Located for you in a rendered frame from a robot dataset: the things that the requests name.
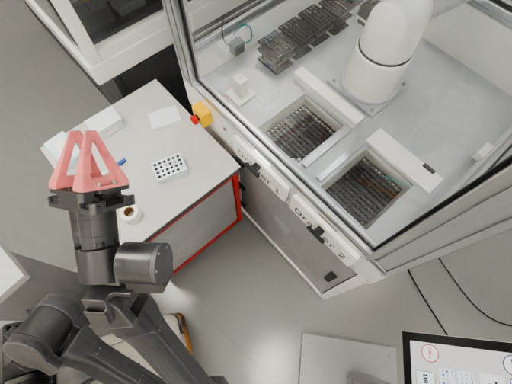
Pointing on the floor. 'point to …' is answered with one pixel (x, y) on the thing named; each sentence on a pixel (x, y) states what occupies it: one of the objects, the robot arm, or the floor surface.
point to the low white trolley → (199, 166)
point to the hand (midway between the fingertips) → (83, 136)
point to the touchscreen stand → (345, 362)
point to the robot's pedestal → (33, 284)
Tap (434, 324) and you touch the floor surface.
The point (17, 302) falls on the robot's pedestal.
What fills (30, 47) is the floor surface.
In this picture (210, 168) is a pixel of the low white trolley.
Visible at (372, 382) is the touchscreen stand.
